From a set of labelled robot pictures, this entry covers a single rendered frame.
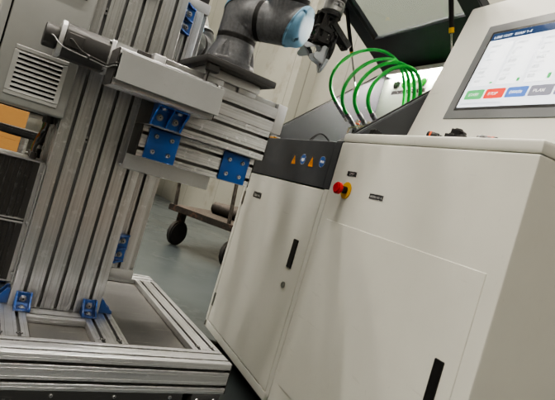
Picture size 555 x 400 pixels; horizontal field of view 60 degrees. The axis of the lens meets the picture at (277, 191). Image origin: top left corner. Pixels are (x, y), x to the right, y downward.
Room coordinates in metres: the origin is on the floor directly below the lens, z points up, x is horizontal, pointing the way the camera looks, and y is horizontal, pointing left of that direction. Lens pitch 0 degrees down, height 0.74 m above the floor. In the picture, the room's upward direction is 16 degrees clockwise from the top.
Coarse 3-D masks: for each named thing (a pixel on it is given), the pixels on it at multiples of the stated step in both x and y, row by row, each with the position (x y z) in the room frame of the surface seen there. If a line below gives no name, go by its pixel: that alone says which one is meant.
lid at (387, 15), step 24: (360, 0) 2.17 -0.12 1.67; (384, 0) 2.06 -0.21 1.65; (408, 0) 1.96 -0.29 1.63; (432, 0) 1.86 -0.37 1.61; (456, 0) 1.78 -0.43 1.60; (480, 0) 1.69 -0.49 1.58; (360, 24) 2.27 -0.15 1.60; (384, 24) 2.18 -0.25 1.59; (408, 24) 2.06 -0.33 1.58; (432, 24) 1.94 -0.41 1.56; (456, 24) 1.84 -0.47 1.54; (384, 48) 2.28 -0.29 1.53; (408, 48) 2.15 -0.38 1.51; (432, 48) 2.04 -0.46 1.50
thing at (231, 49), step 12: (216, 36) 1.40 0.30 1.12; (228, 36) 1.37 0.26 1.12; (240, 36) 1.37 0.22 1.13; (216, 48) 1.37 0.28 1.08; (228, 48) 1.36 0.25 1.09; (240, 48) 1.37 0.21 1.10; (252, 48) 1.41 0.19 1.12; (228, 60) 1.35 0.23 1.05; (240, 60) 1.36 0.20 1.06; (252, 60) 1.42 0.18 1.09
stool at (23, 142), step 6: (0, 126) 2.79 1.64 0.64; (6, 126) 2.78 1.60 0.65; (12, 126) 2.78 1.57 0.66; (6, 132) 2.79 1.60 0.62; (12, 132) 2.77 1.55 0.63; (18, 132) 2.78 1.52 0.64; (24, 132) 2.79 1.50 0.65; (30, 132) 2.81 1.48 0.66; (36, 132) 2.95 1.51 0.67; (24, 138) 2.92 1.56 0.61; (30, 138) 2.82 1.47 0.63; (24, 144) 2.93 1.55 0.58; (18, 150) 2.92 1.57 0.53; (24, 150) 2.94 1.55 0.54
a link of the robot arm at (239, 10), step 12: (228, 0) 1.40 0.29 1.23; (240, 0) 1.37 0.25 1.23; (252, 0) 1.37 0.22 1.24; (264, 0) 1.37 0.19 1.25; (228, 12) 1.38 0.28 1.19; (240, 12) 1.37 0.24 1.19; (252, 12) 1.35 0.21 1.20; (228, 24) 1.37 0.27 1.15; (240, 24) 1.37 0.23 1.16; (252, 24) 1.36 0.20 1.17; (252, 36) 1.39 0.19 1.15
